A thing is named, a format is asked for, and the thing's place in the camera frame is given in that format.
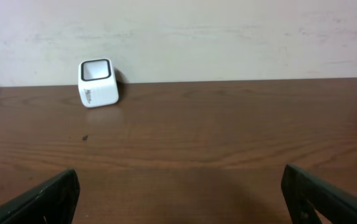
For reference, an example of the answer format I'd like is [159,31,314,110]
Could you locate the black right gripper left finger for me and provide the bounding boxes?
[0,169,80,224]

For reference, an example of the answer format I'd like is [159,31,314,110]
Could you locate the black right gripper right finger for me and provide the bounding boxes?
[281,164,357,224]

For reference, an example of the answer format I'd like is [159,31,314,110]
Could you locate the white cube barcode scanner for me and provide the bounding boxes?
[78,58,119,108]

